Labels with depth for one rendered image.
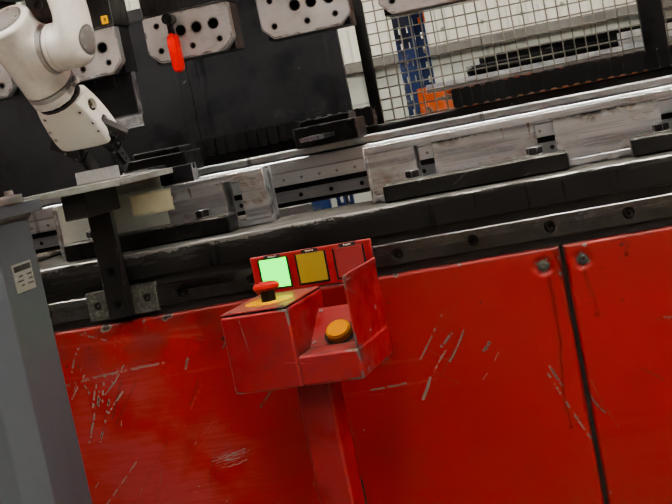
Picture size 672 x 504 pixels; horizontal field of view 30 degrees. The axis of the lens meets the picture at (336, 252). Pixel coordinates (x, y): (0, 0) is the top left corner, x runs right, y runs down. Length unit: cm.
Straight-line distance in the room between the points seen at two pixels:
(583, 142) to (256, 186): 55
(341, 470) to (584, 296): 46
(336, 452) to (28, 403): 51
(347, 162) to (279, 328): 65
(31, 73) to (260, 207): 45
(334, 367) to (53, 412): 41
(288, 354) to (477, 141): 52
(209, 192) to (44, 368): 65
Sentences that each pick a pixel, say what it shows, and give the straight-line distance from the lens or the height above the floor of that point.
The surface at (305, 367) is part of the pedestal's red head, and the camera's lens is 180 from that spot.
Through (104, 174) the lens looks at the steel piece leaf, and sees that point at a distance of 212.
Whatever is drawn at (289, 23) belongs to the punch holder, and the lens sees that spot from 211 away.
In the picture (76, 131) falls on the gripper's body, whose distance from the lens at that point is 209.
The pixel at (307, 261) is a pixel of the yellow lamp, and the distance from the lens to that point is 192.
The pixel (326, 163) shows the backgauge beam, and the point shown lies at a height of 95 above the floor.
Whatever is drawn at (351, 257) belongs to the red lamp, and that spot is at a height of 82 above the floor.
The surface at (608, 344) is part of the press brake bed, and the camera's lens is 200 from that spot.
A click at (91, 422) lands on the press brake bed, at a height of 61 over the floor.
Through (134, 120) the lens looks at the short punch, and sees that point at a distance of 223.
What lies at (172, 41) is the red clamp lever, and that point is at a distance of 212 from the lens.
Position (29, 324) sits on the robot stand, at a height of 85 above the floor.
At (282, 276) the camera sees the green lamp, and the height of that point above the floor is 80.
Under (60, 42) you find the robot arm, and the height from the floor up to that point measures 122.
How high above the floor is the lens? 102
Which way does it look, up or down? 6 degrees down
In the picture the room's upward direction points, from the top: 11 degrees counter-clockwise
